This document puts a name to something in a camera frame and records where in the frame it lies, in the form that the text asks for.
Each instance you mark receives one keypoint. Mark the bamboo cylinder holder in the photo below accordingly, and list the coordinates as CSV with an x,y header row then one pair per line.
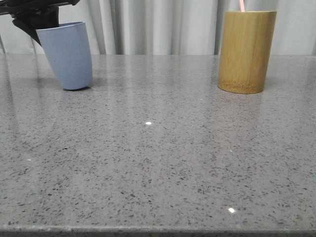
x,y
245,50

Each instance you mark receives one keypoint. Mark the blue plastic cup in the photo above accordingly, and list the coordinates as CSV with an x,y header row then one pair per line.
x,y
68,52

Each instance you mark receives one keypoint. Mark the grey curtain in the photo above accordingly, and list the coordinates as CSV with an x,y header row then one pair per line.
x,y
186,27

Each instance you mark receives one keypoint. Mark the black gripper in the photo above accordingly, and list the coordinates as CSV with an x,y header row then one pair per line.
x,y
32,15

